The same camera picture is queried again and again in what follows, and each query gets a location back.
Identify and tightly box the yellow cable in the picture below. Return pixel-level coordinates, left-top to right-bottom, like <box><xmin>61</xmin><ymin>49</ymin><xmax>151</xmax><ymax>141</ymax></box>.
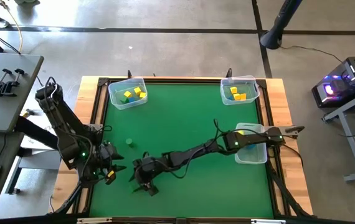
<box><xmin>0</xmin><ymin>0</ymin><xmax>24</xmax><ymax>54</ymax></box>

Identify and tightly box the black computer with coloured lights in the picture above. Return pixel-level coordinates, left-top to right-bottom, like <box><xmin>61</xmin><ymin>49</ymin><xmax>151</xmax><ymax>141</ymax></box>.
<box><xmin>311</xmin><ymin>55</ymin><xmax>355</xmax><ymax>109</ymax></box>

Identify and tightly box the grey desk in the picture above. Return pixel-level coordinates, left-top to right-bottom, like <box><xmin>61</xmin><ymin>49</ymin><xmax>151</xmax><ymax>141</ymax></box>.
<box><xmin>0</xmin><ymin>52</ymin><xmax>45</xmax><ymax>210</ymax></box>

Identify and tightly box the clear plastic bin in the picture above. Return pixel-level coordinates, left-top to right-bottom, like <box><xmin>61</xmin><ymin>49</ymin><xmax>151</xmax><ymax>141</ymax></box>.
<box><xmin>220</xmin><ymin>75</ymin><xmax>260</xmax><ymax>106</ymax></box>
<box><xmin>108</xmin><ymin>77</ymin><xmax>149</xmax><ymax>111</ymax></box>
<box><xmin>234</xmin><ymin>122</ymin><xmax>268</xmax><ymax>165</ymax></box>

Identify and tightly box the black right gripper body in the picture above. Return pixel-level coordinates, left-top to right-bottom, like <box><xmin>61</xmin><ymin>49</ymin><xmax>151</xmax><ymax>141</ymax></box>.
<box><xmin>133</xmin><ymin>157</ymin><xmax>163</xmax><ymax>185</ymax></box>

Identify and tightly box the silver metal bracket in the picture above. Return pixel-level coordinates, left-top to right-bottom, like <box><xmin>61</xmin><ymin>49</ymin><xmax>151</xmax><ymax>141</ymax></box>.
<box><xmin>251</xmin><ymin>218</ymin><xmax>286</xmax><ymax>224</ymax></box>
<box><xmin>77</xmin><ymin>217</ymin><xmax>113</xmax><ymax>224</ymax></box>

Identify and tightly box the thin black floor cable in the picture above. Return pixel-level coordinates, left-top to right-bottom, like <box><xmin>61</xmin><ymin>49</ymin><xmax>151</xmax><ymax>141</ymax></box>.
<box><xmin>280</xmin><ymin>45</ymin><xmax>343</xmax><ymax>63</ymax></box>

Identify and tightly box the grey metal desk frame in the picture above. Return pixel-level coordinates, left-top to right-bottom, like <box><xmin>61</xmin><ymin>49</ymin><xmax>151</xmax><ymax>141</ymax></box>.
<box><xmin>322</xmin><ymin>85</ymin><xmax>355</xmax><ymax>183</ymax></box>

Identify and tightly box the green table mat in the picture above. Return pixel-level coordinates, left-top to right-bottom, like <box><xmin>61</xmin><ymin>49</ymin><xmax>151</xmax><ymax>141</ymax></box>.
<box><xmin>89</xmin><ymin>83</ymin><xmax>275</xmax><ymax>219</ymax></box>

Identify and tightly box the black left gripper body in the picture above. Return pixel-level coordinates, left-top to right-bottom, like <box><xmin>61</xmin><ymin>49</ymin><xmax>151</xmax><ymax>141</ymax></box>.
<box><xmin>100</xmin><ymin>142</ymin><xmax>118</xmax><ymax>186</ymax></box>

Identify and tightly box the black floor stand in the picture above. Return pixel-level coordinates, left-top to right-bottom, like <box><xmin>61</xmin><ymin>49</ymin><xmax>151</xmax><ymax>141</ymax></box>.
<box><xmin>260</xmin><ymin>0</ymin><xmax>305</xmax><ymax>50</ymax></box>

